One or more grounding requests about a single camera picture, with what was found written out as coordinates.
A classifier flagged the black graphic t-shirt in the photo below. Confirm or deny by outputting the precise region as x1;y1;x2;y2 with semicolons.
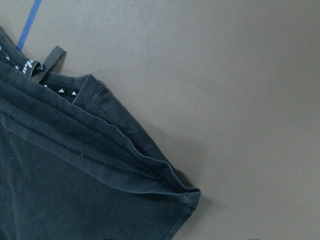
0;32;201;240

